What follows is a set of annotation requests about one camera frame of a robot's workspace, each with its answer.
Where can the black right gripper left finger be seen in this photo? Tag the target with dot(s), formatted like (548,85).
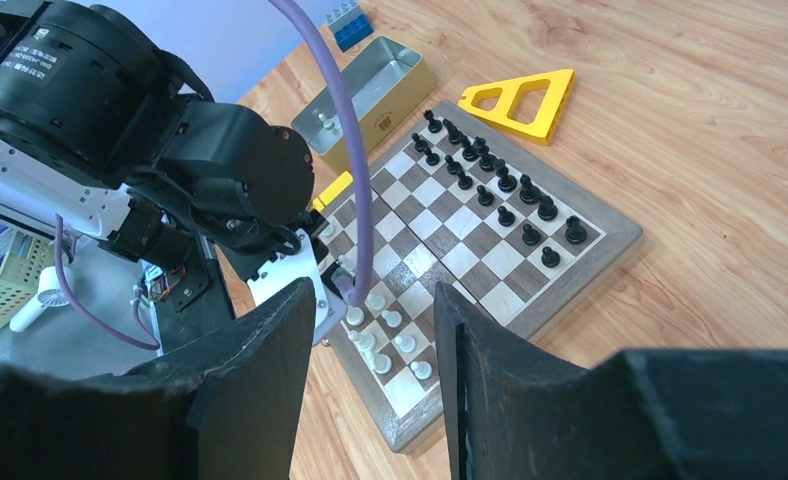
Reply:
(225,406)

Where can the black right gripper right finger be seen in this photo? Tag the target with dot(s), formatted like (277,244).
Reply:
(515,411)

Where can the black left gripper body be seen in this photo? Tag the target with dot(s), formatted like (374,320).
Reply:
(283,242)

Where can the small yellow rectangular block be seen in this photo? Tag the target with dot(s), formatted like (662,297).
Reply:
(331,192)

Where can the white chess queen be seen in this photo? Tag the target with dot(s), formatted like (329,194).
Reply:
(379,363)

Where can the white chess king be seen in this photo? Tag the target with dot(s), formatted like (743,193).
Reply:
(364,342)

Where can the gold tin with white pieces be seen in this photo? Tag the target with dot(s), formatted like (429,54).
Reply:
(386,81)

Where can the wooden chess board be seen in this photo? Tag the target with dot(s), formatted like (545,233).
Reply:
(405,409)

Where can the yellow triangle frame block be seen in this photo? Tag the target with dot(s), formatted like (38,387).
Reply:
(496,103)

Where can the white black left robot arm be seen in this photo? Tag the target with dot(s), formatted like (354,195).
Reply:
(86,93)

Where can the black chess pieces row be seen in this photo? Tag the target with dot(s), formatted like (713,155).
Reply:
(480,214)

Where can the blue lego brick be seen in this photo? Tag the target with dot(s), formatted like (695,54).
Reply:
(349,24)

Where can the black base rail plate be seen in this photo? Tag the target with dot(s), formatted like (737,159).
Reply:
(190,302)

